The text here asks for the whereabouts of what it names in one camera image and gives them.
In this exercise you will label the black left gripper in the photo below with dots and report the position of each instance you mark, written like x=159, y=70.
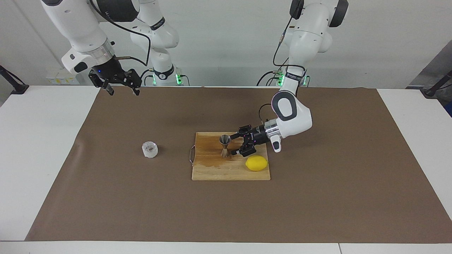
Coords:
x=258, y=135

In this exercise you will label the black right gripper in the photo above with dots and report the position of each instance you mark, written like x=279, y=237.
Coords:
x=111, y=70

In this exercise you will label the steel jigger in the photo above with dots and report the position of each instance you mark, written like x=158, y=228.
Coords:
x=225, y=139

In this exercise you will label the clear faceted glass cup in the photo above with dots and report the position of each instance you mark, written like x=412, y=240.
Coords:
x=149, y=150

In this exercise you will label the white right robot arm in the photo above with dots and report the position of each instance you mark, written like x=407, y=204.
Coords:
x=77, y=24

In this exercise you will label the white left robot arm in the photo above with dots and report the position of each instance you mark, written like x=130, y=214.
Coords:
x=310, y=28

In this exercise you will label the yellow lemon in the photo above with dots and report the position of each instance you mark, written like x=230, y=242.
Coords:
x=256, y=163

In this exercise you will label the wooden cutting board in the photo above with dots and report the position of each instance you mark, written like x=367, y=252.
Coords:
x=226, y=173

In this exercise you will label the black clamp stand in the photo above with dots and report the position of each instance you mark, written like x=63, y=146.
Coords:
x=19, y=89
x=431, y=92

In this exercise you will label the brown table mat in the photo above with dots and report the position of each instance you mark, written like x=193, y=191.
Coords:
x=141, y=204

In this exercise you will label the blue box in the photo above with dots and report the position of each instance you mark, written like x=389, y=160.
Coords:
x=450, y=109

